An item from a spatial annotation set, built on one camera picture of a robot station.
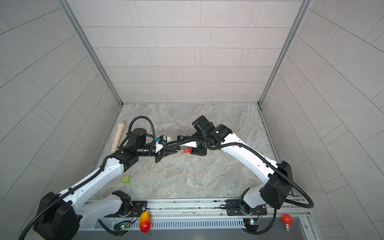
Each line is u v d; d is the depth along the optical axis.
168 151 0.68
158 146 0.63
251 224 0.68
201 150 0.64
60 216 0.37
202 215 0.71
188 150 0.73
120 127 0.98
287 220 0.66
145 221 0.65
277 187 0.39
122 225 0.65
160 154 0.63
